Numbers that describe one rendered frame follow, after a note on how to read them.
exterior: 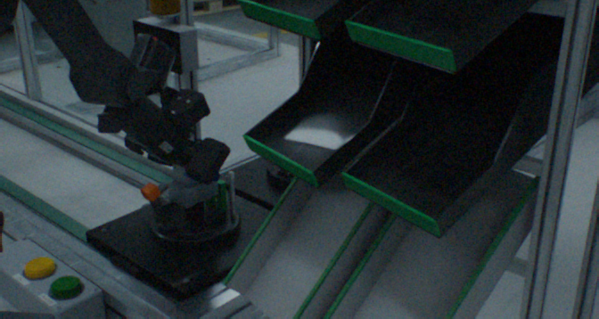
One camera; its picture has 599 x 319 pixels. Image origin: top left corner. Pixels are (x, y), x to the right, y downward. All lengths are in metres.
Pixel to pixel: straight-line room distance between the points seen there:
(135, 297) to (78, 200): 0.40
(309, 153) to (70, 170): 0.78
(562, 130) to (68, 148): 1.12
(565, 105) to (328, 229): 0.33
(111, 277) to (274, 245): 0.26
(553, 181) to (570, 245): 0.63
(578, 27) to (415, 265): 0.32
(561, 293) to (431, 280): 0.45
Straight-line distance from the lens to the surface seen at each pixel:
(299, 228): 0.92
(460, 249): 0.81
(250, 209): 1.17
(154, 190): 1.03
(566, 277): 1.27
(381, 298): 0.84
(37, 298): 1.04
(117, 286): 1.03
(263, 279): 0.92
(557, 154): 0.73
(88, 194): 1.39
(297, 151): 0.81
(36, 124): 1.69
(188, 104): 1.02
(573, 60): 0.70
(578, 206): 1.51
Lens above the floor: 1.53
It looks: 24 degrees down
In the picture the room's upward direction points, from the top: straight up
